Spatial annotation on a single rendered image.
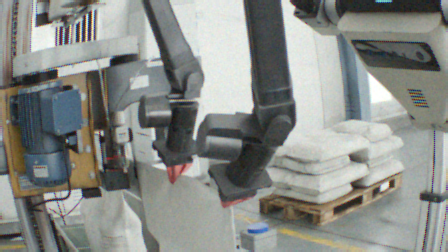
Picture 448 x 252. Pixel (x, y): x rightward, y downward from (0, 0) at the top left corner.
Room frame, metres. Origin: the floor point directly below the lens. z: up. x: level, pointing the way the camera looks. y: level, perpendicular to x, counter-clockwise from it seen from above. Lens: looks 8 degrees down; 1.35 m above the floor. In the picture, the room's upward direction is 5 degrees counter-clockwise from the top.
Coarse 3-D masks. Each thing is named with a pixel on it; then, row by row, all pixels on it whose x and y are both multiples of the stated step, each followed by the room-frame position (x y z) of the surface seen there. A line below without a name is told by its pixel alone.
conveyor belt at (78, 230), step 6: (66, 228) 2.94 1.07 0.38; (72, 228) 2.95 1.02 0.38; (78, 228) 2.96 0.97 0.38; (84, 228) 2.97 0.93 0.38; (66, 234) 2.81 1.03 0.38; (72, 234) 2.82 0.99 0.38; (78, 234) 2.83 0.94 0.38; (84, 234) 2.84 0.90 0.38; (72, 240) 2.70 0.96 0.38; (78, 240) 2.71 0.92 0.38; (84, 240) 2.72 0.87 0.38; (78, 246) 2.59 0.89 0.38; (84, 246) 2.60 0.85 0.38; (90, 246) 2.61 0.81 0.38
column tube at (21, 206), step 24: (24, 0) 1.32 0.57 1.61; (0, 24) 1.32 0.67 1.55; (24, 24) 1.33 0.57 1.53; (0, 48) 1.28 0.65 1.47; (24, 48) 1.33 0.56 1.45; (0, 72) 1.28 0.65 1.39; (24, 216) 1.29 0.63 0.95; (48, 216) 1.34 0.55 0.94; (24, 240) 1.33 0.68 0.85; (48, 240) 1.32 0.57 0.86
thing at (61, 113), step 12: (48, 96) 1.08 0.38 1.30; (60, 96) 1.08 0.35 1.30; (72, 96) 1.12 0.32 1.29; (48, 108) 1.08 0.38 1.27; (60, 108) 1.08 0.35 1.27; (72, 108) 1.11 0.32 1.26; (48, 120) 1.08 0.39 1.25; (60, 120) 1.08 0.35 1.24; (72, 120) 1.11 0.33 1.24; (48, 132) 1.09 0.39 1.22; (60, 132) 1.07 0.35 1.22
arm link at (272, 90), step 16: (256, 0) 0.77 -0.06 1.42; (272, 0) 0.77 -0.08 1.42; (256, 16) 0.78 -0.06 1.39; (272, 16) 0.79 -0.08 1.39; (256, 32) 0.80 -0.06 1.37; (272, 32) 0.80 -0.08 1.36; (256, 48) 0.82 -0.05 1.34; (272, 48) 0.82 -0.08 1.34; (256, 64) 0.84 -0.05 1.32; (272, 64) 0.83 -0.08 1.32; (288, 64) 0.84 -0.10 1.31; (256, 80) 0.85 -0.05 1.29; (272, 80) 0.85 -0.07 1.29; (288, 80) 0.85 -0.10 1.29; (256, 96) 0.88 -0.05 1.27; (272, 96) 0.86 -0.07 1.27; (288, 96) 0.86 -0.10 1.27; (256, 112) 0.91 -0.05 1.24; (272, 112) 0.87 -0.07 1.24; (288, 112) 0.87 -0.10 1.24
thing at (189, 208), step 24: (144, 168) 1.43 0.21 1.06; (144, 192) 1.44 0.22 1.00; (168, 192) 1.31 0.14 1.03; (192, 192) 1.21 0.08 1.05; (216, 192) 1.07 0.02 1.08; (168, 216) 1.33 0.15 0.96; (192, 216) 1.23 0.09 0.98; (216, 216) 1.09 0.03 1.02; (168, 240) 1.35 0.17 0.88; (192, 240) 1.25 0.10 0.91; (216, 240) 1.10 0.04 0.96
